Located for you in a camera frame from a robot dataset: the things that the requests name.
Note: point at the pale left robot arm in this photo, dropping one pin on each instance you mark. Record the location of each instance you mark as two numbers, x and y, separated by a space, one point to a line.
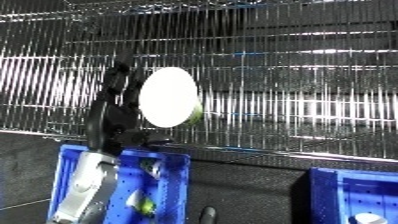
89 186

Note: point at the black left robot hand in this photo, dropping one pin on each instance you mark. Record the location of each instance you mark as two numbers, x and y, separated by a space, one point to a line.
109 123

